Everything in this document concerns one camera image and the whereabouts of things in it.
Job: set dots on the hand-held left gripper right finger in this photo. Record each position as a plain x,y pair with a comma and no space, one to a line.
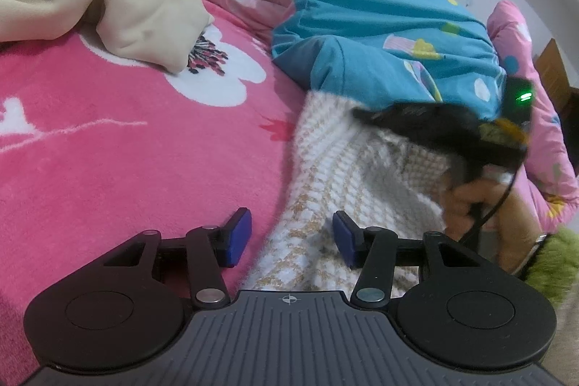
343,241

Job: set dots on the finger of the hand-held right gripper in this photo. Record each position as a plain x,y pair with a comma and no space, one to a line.
380,117

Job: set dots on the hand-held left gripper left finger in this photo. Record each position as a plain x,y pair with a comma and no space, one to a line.
239,239

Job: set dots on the beige white houndstooth coat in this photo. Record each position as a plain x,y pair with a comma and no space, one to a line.
339,169

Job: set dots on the person's right hand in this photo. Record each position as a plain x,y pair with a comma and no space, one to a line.
511,223

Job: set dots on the blue and pink quilt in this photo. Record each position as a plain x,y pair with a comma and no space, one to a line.
362,6

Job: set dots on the brown wooden door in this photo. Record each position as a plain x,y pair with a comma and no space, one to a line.
554,69

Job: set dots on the pink floral blanket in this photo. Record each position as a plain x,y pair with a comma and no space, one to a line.
113,142

